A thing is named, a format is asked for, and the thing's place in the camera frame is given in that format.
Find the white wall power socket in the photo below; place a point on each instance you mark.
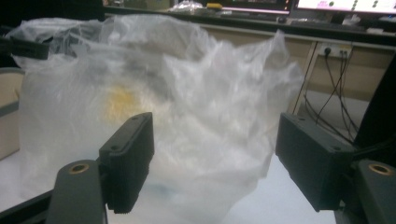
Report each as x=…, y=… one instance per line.
x=335, y=50

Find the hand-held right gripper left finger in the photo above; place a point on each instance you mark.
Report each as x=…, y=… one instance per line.
x=129, y=161

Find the computer monitor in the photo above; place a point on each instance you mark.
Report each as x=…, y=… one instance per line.
x=348, y=4
x=258, y=4

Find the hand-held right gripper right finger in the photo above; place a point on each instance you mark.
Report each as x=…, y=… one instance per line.
x=314, y=161

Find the white smiley plastic bag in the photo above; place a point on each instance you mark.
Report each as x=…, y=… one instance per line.
x=202, y=124

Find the black keyboard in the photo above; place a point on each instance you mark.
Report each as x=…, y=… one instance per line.
x=327, y=25

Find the yellow object on desk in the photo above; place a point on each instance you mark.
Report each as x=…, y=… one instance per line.
x=214, y=5

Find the long wooden background desk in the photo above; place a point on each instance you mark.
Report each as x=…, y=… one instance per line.
x=367, y=77

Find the crumpled clear plastic wrap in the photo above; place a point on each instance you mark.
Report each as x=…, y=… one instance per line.
x=186, y=6

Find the black computer mouse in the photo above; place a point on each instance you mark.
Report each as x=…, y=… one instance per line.
x=281, y=20

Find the large black panel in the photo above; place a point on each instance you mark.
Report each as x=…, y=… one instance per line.
x=381, y=109

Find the beige tray with grey rim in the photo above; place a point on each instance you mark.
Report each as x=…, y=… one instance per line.
x=9, y=124

